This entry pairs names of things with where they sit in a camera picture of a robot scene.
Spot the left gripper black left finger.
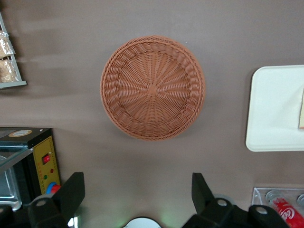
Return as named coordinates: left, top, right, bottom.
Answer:
left=0, top=172, right=86, bottom=228

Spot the steel machine pan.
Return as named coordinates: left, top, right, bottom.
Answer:
left=0, top=163, right=23, bottom=211

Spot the triangle sandwich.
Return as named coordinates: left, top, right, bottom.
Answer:
left=298, top=86, right=304, bottom=130

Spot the clear acrylic bottle rack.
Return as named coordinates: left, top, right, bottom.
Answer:
left=251, top=187, right=304, bottom=216

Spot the black hot dog machine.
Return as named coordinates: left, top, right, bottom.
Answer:
left=0, top=127, right=62, bottom=212

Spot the brown round wicker basket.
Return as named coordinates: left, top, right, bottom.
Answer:
left=99, top=35, right=206, bottom=142

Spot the bagged pastry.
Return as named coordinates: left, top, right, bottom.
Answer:
left=0, top=59, right=20, bottom=84
left=0, top=30, right=15, bottom=60

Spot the grey wire rack tray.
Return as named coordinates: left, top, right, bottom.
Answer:
left=0, top=11, right=28, bottom=90

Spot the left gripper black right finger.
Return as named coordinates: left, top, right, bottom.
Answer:
left=181, top=172, right=289, bottom=228

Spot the cream plastic tray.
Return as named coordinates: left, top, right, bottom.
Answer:
left=245, top=64, right=304, bottom=152

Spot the red cola bottle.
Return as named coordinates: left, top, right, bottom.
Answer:
left=271, top=196, right=304, bottom=228

